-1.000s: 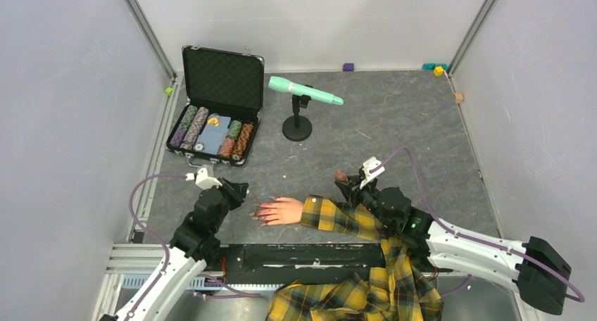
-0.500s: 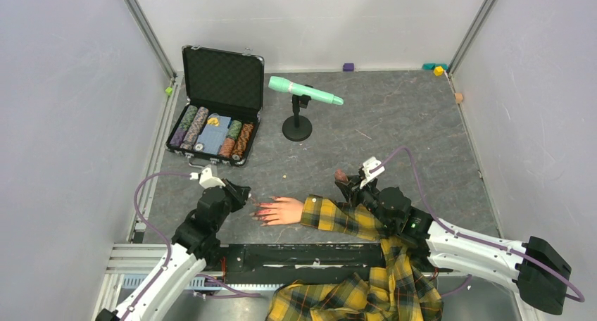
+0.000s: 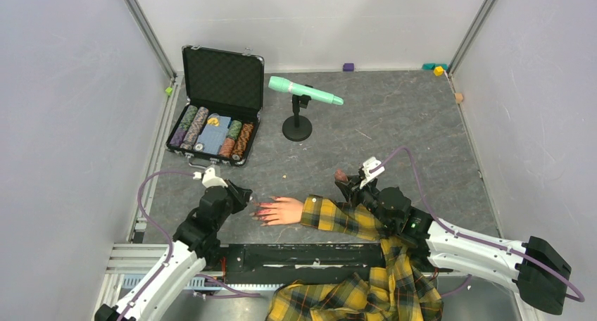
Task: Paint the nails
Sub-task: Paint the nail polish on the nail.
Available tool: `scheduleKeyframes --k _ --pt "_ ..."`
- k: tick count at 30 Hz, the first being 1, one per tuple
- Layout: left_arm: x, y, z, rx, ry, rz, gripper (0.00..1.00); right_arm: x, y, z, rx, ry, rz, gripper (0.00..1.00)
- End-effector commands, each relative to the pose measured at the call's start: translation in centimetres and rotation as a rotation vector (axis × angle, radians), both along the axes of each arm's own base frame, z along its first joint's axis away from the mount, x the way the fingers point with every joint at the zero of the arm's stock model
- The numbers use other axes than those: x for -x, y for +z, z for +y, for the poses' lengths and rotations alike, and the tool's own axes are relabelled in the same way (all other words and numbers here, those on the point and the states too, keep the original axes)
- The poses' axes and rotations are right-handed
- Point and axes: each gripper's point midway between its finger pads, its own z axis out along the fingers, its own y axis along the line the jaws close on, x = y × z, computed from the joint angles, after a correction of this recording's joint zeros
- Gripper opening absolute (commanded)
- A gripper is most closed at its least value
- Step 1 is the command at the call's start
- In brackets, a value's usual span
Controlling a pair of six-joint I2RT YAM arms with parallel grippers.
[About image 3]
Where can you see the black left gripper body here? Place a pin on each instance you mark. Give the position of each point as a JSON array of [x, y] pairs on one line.
[[234, 200]]

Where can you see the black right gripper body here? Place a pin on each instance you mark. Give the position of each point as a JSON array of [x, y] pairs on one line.
[[366, 196]]

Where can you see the pink nail polish bottle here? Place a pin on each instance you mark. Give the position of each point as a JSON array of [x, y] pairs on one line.
[[340, 176]]

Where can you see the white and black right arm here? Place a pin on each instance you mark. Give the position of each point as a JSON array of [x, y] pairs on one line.
[[532, 269]]

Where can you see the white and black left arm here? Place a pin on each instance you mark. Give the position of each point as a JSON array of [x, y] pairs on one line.
[[193, 247]]

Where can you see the mannequin hand with stained nails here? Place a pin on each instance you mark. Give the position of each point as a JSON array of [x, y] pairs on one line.
[[281, 211]]

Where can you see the black poker chip case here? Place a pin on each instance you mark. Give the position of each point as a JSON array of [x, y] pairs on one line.
[[226, 83]]

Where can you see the black microphone stand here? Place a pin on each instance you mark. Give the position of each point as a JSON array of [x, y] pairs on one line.
[[298, 127]]

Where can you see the mint green microphone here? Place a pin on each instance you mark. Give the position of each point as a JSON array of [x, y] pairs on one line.
[[283, 85]]

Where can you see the purple cube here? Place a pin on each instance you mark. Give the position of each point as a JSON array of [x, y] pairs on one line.
[[348, 67]]

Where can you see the yellow cube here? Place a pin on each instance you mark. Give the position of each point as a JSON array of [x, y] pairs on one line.
[[438, 70]]

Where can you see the teal block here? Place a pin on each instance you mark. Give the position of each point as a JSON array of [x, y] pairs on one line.
[[433, 66]]

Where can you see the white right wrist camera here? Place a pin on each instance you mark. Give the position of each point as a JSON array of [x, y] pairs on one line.
[[369, 171]]

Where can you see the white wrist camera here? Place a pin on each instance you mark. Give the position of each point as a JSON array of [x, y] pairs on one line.
[[369, 171], [210, 177]]

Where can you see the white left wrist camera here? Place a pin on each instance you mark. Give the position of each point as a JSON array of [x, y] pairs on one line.
[[210, 177]]

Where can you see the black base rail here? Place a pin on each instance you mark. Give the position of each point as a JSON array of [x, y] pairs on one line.
[[289, 263]]

